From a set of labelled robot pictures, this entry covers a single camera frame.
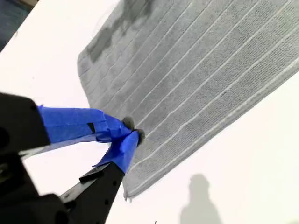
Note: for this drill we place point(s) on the grey striped towel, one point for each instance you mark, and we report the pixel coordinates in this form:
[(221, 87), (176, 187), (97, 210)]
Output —
[(187, 81)]

